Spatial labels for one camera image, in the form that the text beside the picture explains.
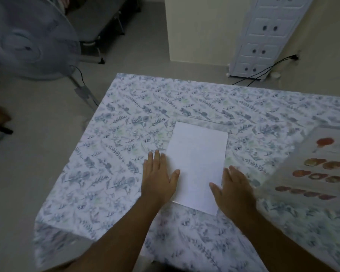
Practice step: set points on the person's right hand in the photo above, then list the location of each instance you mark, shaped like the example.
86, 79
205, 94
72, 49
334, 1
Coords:
235, 195

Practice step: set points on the person's left hand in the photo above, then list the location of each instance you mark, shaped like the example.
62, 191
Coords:
157, 184

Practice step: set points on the person's left thumb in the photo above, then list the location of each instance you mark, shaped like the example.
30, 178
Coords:
175, 179

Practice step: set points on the person's right thumb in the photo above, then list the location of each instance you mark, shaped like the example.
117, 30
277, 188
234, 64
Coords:
215, 190

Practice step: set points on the person's left forearm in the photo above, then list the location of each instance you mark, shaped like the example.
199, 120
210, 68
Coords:
121, 237

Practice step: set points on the person's right forearm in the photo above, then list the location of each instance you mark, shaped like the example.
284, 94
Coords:
274, 243

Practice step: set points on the white paper sheet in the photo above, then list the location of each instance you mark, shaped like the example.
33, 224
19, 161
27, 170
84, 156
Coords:
197, 164

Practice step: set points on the floral leaf print tablecloth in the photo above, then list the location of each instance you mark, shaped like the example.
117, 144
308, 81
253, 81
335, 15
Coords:
124, 155

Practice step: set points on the fruit print plastic sheet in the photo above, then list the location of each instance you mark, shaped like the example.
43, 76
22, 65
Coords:
314, 167

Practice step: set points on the small white round object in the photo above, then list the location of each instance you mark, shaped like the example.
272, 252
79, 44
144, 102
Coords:
275, 75

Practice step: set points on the white panelled cabinet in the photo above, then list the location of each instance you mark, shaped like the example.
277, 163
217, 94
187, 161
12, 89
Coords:
265, 39

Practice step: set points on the grey standing fan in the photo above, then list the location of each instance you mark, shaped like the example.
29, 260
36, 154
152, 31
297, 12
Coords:
31, 39

